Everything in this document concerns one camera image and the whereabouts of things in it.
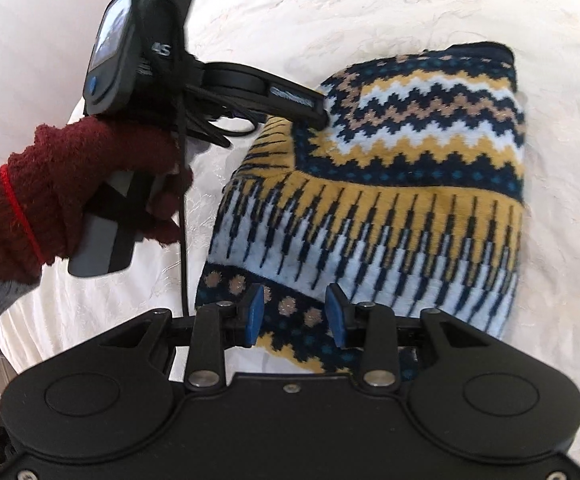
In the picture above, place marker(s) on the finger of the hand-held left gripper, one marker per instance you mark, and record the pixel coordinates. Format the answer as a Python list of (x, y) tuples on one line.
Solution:
[(295, 102)]

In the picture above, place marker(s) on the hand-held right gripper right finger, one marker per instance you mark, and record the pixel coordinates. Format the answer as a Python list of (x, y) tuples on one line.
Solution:
[(336, 320)]

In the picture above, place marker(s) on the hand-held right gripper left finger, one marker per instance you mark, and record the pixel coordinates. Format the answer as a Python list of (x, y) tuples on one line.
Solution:
[(254, 316)]

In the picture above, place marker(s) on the patterned knit sweater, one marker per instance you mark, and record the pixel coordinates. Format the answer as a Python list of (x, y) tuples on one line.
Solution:
[(369, 185)]

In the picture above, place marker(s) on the person's left hand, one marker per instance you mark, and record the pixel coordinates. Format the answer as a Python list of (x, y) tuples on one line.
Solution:
[(70, 170)]

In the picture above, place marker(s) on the white bedspread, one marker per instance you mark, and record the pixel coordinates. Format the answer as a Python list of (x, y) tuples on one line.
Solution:
[(369, 0)]

